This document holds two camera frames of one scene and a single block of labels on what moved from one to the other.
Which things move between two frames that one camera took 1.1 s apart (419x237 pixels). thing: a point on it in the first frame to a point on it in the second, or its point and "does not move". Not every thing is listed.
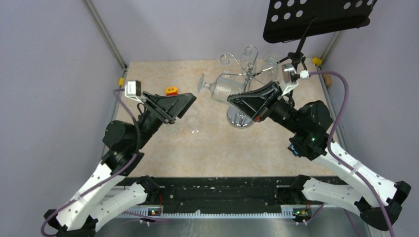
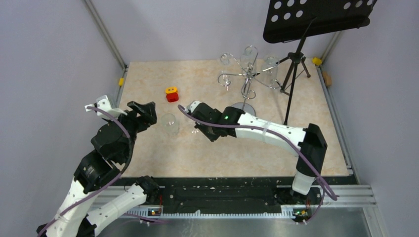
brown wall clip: (328, 78) does not move
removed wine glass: (171, 130) does not move
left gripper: (167, 106) to (148, 116)
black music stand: (286, 20) does not move
